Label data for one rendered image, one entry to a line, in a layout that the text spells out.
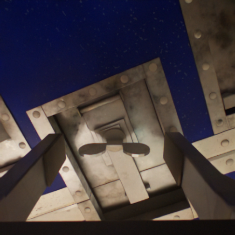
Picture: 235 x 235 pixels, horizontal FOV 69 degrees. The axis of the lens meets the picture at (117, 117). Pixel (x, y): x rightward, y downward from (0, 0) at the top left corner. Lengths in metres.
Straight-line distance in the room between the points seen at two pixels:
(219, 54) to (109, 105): 0.11
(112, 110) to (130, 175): 0.07
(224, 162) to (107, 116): 0.12
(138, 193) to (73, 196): 0.07
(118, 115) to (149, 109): 0.03
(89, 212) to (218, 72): 0.19
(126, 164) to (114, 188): 0.04
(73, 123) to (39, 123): 0.03
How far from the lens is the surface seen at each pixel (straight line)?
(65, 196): 0.20
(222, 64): 0.19
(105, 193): 0.22
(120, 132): 0.16
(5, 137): 0.21
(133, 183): 0.20
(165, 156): 0.16
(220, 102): 0.18
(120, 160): 0.18
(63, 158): 0.16
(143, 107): 0.17
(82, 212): 0.21
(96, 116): 0.17
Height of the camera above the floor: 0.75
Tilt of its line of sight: 5 degrees up
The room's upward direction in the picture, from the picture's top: 111 degrees counter-clockwise
